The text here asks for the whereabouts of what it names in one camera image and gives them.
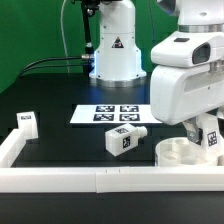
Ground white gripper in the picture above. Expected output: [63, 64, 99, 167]
[150, 64, 224, 145]

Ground white round stool seat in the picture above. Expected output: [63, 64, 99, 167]
[155, 137, 224, 167]

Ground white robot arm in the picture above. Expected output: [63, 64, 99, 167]
[90, 0, 224, 145]

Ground white U-shaped fence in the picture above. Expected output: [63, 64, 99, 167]
[0, 129, 224, 193]

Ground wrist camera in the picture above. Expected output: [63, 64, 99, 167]
[151, 31, 224, 68]

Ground black cables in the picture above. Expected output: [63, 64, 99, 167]
[19, 54, 96, 78]

